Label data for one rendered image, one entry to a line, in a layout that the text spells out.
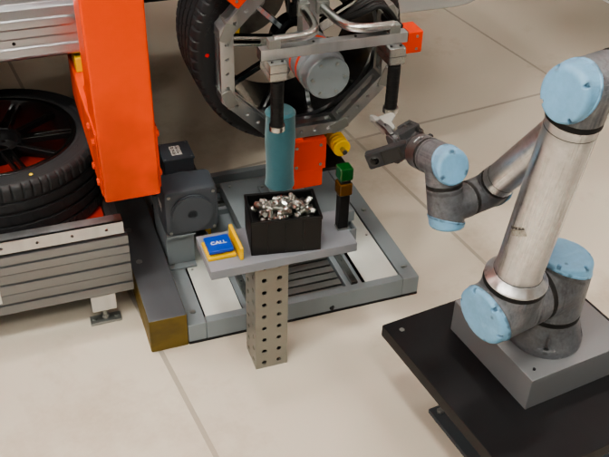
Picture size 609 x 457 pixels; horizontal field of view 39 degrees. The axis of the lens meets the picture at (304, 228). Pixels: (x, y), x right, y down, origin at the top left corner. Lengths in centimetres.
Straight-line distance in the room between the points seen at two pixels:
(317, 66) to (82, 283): 101
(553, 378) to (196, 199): 122
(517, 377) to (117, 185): 120
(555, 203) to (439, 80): 260
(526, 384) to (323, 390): 69
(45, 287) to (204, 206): 55
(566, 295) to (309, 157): 97
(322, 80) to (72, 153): 85
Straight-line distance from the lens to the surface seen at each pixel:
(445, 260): 319
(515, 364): 226
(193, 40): 256
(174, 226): 284
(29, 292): 280
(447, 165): 209
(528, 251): 195
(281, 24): 263
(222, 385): 269
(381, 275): 296
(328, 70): 245
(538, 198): 186
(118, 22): 229
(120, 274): 281
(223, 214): 311
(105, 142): 244
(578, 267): 216
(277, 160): 256
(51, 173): 274
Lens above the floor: 195
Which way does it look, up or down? 37 degrees down
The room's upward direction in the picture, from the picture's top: 2 degrees clockwise
